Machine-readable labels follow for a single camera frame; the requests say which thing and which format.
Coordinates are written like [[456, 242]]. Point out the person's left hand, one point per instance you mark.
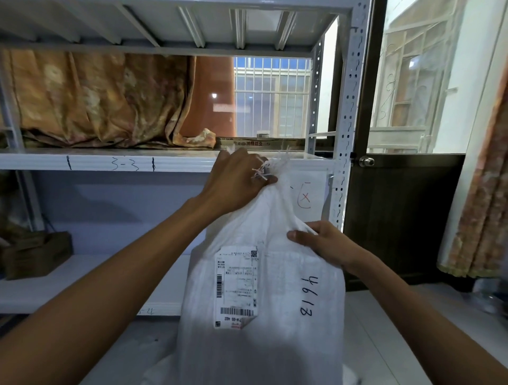
[[232, 182]]

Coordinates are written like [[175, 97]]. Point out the person's right hand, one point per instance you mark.
[[331, 244]]

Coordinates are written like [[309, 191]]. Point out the person's left fingers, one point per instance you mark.
[[260, 168]]

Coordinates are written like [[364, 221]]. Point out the person's right thumb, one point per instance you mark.
[[303, 237]]

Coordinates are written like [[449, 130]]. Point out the white woven sack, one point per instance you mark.
[[262, 301]]

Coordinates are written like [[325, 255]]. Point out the person's right forearm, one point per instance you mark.
[[428, 321]]

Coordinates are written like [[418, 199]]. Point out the person's left forearm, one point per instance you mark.
[[107, 293]]

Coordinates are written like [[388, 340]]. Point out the flat cardboard box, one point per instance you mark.
[[262, 142]]

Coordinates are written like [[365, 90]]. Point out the white paper sign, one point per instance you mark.
[[307, 194]]

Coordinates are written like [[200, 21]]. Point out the window with metal bars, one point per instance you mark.
[[272, 97]]

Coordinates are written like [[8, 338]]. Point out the white shipping label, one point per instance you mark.
[[236, 287]]

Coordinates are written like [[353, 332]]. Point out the silver door knob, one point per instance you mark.
[[366, 161]]

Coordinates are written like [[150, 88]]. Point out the dark brown door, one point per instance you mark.
[[401, 214]]

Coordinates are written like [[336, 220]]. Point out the white metal shelving rack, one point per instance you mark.
[[174, 79]]

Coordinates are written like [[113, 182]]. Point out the orange patterned curtain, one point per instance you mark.
[[103, 99]]

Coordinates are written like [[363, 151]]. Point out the floral patterned curtain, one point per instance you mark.
[[478, 198]]

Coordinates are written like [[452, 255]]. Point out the brown cardboard box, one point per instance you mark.
[[35, 254]]

